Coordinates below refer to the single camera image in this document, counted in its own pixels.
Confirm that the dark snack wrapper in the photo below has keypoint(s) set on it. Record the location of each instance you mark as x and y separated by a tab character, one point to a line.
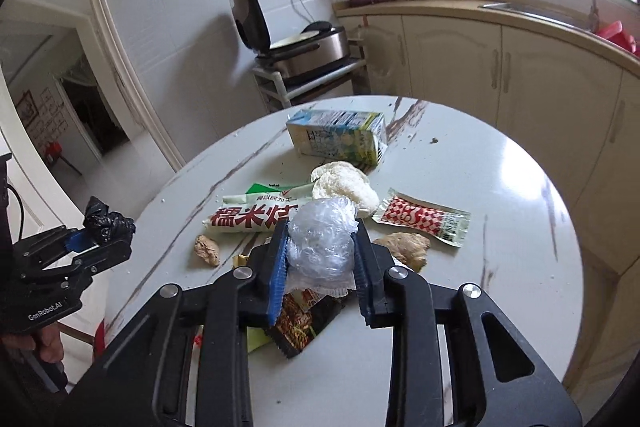
300	324

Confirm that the red plastic basin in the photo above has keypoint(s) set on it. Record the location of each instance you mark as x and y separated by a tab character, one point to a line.
620	38

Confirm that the blue white milk carton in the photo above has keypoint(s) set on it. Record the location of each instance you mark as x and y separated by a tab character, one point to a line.
335	137

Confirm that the yellow green wrapper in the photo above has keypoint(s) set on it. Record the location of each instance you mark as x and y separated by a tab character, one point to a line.
257	338

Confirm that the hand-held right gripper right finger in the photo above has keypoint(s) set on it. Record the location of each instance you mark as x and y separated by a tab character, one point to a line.
363	279

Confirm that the steel sink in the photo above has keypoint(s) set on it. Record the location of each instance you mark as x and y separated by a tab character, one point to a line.
525	9

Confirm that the black plastic bag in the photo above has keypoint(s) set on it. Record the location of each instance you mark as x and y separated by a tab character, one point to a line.
107	219

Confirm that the large ginger piece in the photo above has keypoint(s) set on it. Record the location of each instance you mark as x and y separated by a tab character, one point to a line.
405	249

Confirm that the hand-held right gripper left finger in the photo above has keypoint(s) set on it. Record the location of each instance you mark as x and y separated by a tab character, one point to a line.
277	277

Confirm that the white food packet red print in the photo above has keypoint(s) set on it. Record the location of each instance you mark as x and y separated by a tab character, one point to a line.
245	217

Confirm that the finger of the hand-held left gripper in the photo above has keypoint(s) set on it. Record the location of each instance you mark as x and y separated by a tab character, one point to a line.
80	241
105	252

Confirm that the red checkered sauce sachet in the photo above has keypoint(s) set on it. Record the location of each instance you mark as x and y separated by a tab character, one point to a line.
420	217

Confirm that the person's left hand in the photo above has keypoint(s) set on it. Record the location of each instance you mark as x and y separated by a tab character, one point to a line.
47	347

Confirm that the clear plastic wrap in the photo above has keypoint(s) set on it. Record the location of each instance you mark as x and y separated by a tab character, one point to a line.
322	242

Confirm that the electric griddle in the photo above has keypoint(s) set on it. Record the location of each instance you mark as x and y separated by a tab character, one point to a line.
300	49

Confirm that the cream kitchen cabinet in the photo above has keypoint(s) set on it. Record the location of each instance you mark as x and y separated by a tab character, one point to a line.
540	87

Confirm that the small ginger piece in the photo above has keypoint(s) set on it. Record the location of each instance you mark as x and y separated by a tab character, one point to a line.
207	251

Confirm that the white steamed bun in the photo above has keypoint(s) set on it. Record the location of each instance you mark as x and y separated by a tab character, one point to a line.
345	187

